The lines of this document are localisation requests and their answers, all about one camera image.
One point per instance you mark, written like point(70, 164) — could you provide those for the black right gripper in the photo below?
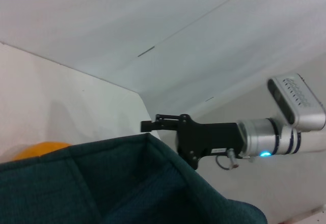
point(211, 137)

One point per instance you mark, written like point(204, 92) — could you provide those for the dark teal insulated lunch bag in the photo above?
point(76, 183)

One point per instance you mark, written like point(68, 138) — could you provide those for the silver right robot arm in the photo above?
point(267, 137)

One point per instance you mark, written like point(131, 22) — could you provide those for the yellow banana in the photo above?
point(40, 149)

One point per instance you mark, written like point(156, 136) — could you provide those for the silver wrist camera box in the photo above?
point(298, 101)

